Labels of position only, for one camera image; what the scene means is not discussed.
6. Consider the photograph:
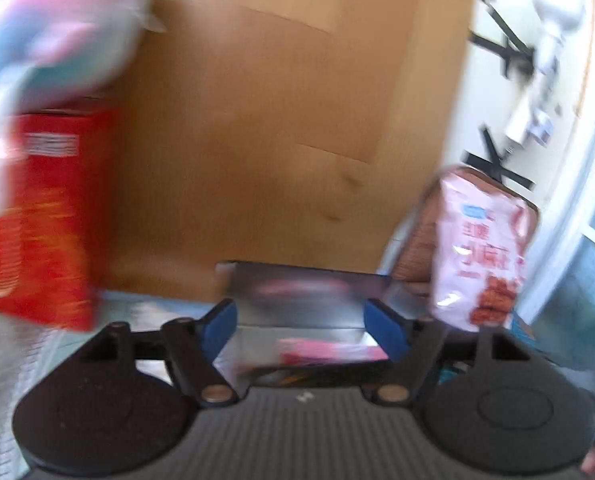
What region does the white window frame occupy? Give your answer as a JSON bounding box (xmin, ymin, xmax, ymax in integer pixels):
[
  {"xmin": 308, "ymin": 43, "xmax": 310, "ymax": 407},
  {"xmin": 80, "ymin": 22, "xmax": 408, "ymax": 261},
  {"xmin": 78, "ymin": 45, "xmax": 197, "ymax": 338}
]
[{"xmin": 520, "ymin": 0, "xmax": 595, "ymax": 411}]

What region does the large pink snack bag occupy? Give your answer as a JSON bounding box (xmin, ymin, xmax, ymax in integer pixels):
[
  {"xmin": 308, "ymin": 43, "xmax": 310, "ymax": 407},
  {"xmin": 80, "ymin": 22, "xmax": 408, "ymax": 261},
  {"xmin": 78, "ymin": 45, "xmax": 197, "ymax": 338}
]
[{"xmin": 430, "ymin": 165, "xmax": 538, "ymax": 333}]

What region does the red cardboard box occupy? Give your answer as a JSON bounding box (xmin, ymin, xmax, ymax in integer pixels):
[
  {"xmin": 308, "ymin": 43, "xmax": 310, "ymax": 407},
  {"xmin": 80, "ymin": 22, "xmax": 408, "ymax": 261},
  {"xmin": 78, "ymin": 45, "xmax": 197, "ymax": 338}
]
[{"xmin": 0, "ymin": 102, "xmax": 123, "ymax": 332}]

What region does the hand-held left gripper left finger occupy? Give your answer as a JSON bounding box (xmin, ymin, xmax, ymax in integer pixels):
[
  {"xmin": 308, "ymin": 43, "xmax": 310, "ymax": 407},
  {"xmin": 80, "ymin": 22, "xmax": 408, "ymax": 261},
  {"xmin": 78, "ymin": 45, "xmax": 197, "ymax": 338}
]
[{"xmin": 80, "ymin": 297, "xmax": 240, "ymax": 408}]

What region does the pink snack packet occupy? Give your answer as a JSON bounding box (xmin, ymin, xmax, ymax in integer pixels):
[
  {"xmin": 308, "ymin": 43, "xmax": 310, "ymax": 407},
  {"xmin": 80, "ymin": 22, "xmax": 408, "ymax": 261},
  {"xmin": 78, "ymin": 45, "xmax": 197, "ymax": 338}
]
[{"xmin": 276, "ymin": 337, "xmax": 389, "ymax": 368}]

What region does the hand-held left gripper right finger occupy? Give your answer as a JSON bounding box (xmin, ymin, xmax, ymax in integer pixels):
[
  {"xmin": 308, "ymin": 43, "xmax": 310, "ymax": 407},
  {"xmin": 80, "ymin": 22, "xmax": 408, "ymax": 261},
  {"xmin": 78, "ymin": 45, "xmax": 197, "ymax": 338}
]
[{"xmin": 365, "ymin": 297, "xmax": 532, "ymax": 407}]

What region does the white device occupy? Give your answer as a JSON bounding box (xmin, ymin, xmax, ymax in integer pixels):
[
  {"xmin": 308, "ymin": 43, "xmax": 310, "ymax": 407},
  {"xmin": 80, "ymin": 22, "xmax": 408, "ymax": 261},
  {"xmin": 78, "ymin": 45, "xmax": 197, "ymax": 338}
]
[{"xmin": 502, "ymin": 0, "xmax": 594, "ymax": 147}]

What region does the pink and blue plush toy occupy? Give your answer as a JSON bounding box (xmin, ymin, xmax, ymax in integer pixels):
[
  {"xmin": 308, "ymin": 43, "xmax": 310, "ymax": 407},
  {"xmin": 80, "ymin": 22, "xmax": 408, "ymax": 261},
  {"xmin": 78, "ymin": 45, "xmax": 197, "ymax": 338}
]
[{"xmin": 0, "ymin": 0, "xmax": 173, "ymax": 218}]

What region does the metal storage box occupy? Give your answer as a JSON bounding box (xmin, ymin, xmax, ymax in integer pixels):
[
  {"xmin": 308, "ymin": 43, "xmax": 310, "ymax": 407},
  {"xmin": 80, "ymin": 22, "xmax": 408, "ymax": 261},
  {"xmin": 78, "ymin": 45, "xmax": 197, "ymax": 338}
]
[{"xmin": 216, "ymin": 260, "xmax": 433, "ymax": 386}]

